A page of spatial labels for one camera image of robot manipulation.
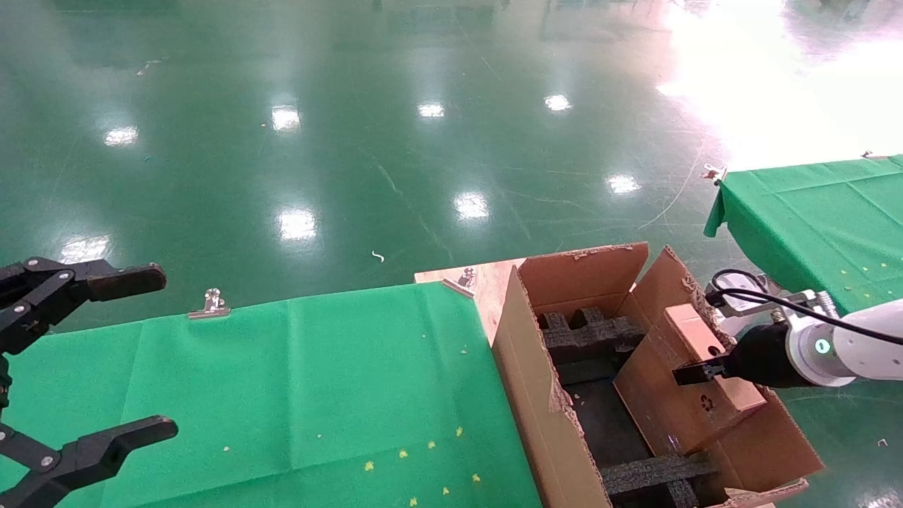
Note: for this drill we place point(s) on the green tablecloth on neighbouring table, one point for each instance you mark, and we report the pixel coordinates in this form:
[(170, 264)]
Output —
[(825, 226)]

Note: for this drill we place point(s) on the green tablecloth with yellow specks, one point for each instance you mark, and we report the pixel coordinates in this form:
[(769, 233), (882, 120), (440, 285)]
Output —
[(317, 388)]

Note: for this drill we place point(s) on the large open cardboard carton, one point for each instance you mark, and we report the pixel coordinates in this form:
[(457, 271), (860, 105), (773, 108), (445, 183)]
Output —
[(529, 374)]

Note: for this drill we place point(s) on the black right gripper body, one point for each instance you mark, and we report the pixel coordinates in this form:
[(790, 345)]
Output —
[(765, 356)]

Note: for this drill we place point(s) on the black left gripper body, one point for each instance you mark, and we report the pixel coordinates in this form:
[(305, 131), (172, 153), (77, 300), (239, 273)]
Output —
[(3, 384)]

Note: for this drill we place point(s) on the small brown cardboard box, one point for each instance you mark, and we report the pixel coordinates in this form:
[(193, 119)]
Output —
[(670, 409)]

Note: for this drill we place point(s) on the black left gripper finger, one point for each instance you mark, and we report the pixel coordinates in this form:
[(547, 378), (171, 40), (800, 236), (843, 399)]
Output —
[(85, 279), (106, 444)]

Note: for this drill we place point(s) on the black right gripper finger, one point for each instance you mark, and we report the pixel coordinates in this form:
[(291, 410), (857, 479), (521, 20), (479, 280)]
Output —
[(702, 370)]

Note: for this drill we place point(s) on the black foam insert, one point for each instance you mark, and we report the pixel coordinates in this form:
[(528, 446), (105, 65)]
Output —
[(649, 473), (585, 335)]

